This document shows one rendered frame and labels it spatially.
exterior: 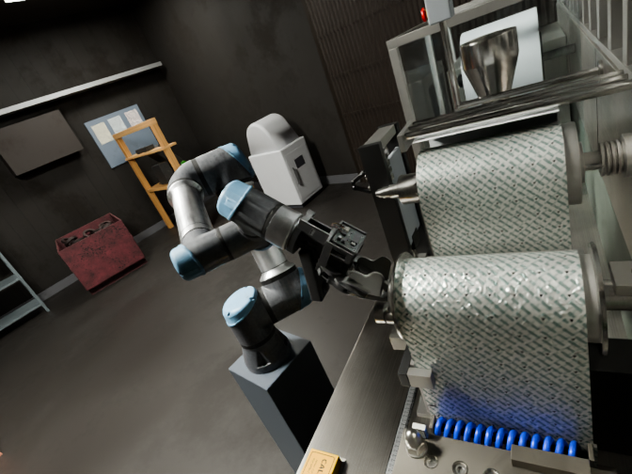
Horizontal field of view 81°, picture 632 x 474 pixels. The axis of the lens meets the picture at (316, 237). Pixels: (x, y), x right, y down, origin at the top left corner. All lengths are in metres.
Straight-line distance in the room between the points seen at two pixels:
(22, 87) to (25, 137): 0.76
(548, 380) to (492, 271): 0.17
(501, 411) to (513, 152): 0.42
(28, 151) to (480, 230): 6.13
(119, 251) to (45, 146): 1.88
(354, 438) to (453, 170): 0.61
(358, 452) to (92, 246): 4.91
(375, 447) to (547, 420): 0.36
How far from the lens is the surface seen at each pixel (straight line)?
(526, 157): 0.71
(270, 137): 4.76
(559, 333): 0.57
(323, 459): 0.90
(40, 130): 6.51
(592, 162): 0.77
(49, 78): 6.95
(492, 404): 0.70
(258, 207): 0.66
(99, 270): 5.56
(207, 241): 0.76
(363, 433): 0.93
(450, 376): 0.66
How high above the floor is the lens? 1.64
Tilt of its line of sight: 25 degrees down
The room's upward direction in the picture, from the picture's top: 22 degrees counter-clockwise
